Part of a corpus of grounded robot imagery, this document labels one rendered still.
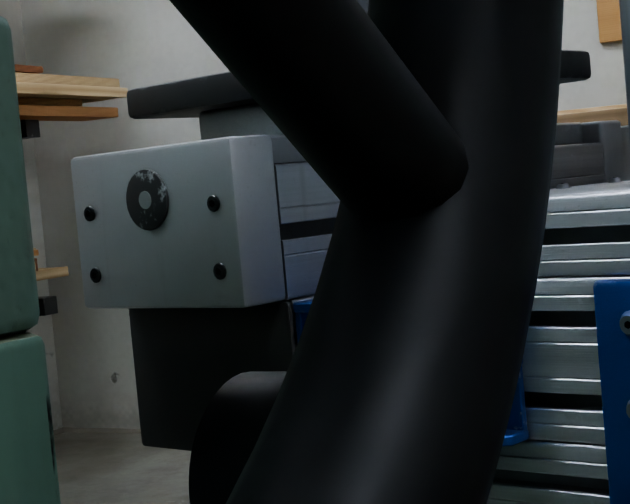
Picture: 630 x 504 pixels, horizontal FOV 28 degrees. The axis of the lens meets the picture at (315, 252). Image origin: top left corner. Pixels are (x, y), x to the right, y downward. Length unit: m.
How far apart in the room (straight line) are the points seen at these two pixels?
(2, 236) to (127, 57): 3.71
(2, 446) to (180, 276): 0.35
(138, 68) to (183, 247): 3.36
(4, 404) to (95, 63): 3.79
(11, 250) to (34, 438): 0.05
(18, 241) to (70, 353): 3.91
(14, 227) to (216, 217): 0.32
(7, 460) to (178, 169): 0.35
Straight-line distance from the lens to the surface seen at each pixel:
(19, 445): 0.36
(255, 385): 0.36
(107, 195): 0.73
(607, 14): 3.42
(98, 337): 4.18
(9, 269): 0.35
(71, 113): 3.62
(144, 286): 0.71
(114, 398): 4.18
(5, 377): 0.35
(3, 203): 0.35
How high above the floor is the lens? 0.74
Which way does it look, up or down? 3 degrees down
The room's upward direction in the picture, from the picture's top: 5 degrees counter-clockwise
